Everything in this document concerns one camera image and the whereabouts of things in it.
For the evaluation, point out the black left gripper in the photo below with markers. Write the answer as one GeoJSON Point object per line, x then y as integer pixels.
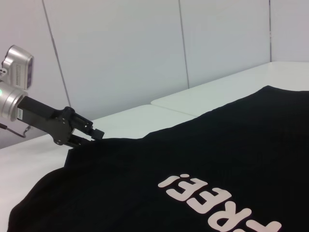
{"type": "Point", "coordinates": [46, 120]}

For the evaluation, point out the black shirt with FREE print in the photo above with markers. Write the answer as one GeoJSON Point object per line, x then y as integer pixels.
{"type": "Point", "coordinates": [205, 157]}

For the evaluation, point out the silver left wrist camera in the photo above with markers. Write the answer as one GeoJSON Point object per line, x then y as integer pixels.
{"type": "Point", "coordinates": [20, 65]}

